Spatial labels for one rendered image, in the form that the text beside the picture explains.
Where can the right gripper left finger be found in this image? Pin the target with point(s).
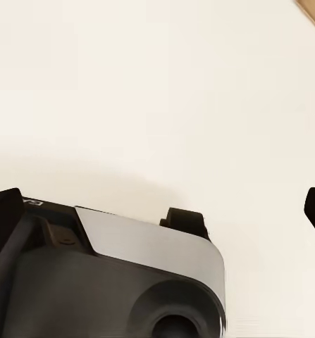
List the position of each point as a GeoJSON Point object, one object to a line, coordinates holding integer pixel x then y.
{"type": "Point", "coordinates": [11, 212]}

